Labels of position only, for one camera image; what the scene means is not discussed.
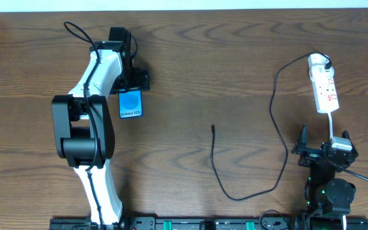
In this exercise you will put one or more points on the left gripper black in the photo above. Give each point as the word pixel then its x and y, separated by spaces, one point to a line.
pixel 136 80

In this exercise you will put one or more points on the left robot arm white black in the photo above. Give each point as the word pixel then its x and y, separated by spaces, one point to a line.
pixel 83 129

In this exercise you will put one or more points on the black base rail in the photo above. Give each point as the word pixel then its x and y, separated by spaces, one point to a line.
pixel 270 222

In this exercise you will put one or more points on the white USB charger adapter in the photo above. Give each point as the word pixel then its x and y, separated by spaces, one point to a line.
pixel 320 67

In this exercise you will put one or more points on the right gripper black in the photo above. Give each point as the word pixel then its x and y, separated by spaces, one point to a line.
pixel 317 153

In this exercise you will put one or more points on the blue Galaxy smartphone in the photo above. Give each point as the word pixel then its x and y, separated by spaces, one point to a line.
pixel 130 104

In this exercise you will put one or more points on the white power strip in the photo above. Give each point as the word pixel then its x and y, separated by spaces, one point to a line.
pixel 325 93

